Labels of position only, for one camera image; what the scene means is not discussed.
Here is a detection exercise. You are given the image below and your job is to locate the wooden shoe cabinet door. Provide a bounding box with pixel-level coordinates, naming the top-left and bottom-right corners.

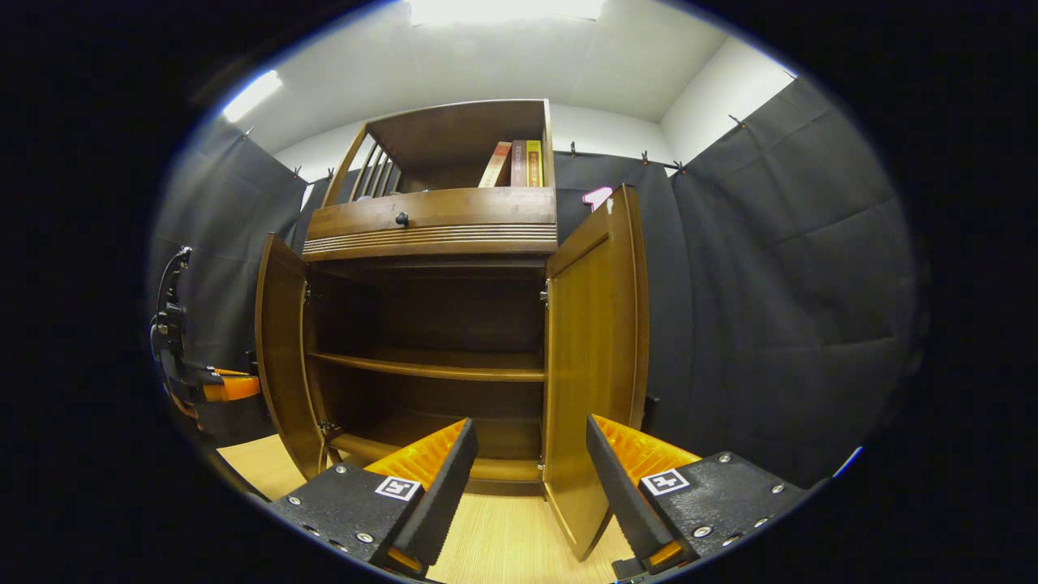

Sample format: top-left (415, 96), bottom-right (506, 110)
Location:
top-left (255, 234), bottom-right (329, 481)
top-left (542, 185), bottom-right (651, 562)

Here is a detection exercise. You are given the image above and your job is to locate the tan book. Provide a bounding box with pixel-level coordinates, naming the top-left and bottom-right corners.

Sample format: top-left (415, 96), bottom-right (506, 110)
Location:
top-left (478, 141), bottom-right (513, 188)

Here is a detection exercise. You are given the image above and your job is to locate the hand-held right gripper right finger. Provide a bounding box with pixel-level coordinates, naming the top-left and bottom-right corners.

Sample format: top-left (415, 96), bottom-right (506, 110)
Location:
top-left (585, 414), bottom-right (828, 578)

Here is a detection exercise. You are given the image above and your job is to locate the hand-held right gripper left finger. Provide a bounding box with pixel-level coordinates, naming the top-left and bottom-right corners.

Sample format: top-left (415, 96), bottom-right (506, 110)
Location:
top-left (268, 418), bottom-right (479, 578)

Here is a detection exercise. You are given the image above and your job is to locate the black backdrop cloth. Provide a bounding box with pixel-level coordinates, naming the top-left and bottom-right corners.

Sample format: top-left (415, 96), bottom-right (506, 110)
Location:
top-left (146, 77), bottom-right (921, 487)

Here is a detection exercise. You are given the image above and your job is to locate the wooden cabinet drawer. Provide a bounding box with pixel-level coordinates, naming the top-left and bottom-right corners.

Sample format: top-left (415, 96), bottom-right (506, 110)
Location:
top-left (302, 187), bottom-right (559, 262)

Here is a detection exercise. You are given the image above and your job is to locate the small ceiling light panel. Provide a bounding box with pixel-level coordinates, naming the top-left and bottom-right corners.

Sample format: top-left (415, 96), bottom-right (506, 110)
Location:
top-left (223, 71), bottom-right (283, 122)

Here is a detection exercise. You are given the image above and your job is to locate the large ceiling light panel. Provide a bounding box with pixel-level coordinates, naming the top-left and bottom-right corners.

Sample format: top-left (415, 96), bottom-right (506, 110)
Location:
top-left (410, 0), bottom-right (605, 25)

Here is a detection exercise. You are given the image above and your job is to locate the wooden double-door shoe cabinet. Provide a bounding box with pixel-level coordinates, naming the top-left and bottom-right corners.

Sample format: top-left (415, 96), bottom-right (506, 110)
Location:
top-left (255, 99), bottom-right (651, 562)

